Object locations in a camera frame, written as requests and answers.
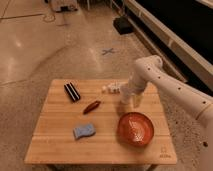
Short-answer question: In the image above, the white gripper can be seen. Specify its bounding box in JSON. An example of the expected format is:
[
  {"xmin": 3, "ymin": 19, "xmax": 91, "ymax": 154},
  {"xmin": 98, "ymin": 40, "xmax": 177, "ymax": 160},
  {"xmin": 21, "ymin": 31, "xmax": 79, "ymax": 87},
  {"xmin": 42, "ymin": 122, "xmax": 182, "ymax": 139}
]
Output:
[{"xmin": 127, "ymin": 76, "xmax": 147, "ymax": 108}]

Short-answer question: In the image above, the white ceramic cup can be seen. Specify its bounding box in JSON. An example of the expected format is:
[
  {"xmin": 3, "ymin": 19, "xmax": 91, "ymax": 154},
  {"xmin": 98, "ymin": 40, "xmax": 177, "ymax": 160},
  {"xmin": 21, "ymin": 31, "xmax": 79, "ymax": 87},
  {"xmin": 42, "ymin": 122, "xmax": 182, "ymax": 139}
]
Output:
[{"xmin": 120, "ymin": 84, "xmax": 131, "ymax": 104}]

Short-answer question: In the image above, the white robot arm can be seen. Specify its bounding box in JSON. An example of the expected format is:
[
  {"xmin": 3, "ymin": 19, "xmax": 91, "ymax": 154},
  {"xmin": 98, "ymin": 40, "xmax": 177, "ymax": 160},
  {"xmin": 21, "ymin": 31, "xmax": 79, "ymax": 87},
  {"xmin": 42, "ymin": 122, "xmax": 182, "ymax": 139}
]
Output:
[{"xmin": 128, "ymin": 55, "xmax": 213, "ymax": 171}]

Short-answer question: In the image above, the red ribbed bowl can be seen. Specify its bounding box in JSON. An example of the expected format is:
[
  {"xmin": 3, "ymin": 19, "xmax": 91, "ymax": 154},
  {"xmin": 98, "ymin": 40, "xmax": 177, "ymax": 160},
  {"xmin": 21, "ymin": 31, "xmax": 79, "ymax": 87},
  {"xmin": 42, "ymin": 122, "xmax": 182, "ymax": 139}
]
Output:
[{"xmin": 117, "ymin": 112, "xmax": 154, "ymax": 147}]

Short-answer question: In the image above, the red-brown elongated utensil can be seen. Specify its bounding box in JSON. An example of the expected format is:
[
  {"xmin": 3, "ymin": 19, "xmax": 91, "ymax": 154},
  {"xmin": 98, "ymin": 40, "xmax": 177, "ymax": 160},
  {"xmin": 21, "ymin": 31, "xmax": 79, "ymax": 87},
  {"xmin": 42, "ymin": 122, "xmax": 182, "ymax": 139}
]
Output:
[{"xmin": 83, "ymin": 100, "xmax": 101, "ymax": 114}]

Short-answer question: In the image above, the blue sponge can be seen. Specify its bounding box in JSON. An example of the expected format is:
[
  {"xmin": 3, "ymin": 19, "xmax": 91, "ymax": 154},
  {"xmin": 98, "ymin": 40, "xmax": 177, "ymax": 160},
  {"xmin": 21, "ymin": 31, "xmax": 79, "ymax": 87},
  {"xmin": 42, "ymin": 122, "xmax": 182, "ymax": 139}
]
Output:
[{"xmin": 73, "ymin": 123, "xmax": 96, "ymax": 140}]

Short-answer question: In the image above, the wooden table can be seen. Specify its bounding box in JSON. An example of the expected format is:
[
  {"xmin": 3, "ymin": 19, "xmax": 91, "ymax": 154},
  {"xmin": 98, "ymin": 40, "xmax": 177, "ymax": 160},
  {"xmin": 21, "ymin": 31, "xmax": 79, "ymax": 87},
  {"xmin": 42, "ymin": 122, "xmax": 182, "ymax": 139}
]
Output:
[{"xmin": 25, "ymin": 79, "xmax": 177, "ymax": 165}]

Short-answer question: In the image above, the black striped box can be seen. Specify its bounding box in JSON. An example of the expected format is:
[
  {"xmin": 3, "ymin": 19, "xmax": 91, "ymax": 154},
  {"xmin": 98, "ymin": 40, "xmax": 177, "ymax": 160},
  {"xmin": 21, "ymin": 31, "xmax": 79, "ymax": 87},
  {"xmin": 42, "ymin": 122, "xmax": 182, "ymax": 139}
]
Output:
[{"xmin": 64, "ymin": 83, "xmax": 81, "ymax": 102}]

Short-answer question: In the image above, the black floor mat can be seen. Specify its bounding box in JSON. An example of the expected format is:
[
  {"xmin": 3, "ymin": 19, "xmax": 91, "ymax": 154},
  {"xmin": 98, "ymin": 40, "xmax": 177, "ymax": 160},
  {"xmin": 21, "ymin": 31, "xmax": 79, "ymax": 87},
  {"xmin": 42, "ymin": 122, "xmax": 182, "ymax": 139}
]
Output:
[{"xmin": 113, "ymin": 17, "xmax": 133, "ymax": 35}]

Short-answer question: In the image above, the grey equipment on floor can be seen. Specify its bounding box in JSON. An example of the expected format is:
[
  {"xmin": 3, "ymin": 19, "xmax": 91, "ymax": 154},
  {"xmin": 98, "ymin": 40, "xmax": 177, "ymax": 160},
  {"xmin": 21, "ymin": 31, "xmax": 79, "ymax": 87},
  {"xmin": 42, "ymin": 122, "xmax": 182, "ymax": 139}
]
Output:
[{"xmin": 45, "ymin": 0, "xmax": 80, "ymax": 13}]

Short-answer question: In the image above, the white ledge rail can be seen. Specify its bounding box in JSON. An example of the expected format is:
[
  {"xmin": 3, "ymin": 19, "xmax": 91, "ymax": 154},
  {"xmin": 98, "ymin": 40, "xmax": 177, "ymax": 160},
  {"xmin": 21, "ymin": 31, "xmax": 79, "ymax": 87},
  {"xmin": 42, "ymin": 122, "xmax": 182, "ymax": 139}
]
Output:
[{"xmin": 123, "ymin": 0, "xmax": 213, "ymax": 94}]

